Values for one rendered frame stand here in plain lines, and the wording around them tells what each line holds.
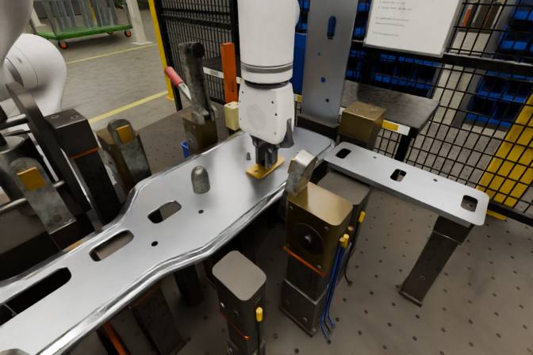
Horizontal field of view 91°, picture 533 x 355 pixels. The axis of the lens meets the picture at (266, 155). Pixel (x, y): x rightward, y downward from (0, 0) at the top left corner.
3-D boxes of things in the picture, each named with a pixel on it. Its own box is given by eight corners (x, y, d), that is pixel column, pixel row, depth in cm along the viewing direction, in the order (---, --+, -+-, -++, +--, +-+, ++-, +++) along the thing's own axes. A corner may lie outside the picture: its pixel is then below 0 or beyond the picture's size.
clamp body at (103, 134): (156, 266, 69) (109, 146, 48) (136, 243, 75) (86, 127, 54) (178, 250, 73) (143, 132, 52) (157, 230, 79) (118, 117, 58)
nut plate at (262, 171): (259, 179, 50) (259, 174, 49) (245, 171, 52) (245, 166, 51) (285, 160, 55) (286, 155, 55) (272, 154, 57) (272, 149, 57)
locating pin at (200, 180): (201, 203, 48) (196, 174, 44) (190, 195, 49) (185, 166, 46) (215, 193, 50) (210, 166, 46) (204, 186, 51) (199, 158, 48)
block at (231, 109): (241, 215, 83) (233, 108, 63) (233, 209, 85) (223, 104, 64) (249, 208, 85) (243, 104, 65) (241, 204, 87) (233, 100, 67)
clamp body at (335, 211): (322, 351, 53) (355, 241, 33) (277, 311, 59) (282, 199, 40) (338, 324, 57) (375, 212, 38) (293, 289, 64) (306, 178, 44)
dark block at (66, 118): (129, 273, 67) (54, 127, 43) (117, 257, 70) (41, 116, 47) (147, 261, 70) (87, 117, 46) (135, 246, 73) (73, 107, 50)
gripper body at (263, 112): (228, 72, 43) (233, 131, 50) (276, 85, 38) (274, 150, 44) (258, 62, 48) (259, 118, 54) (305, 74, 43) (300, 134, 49)
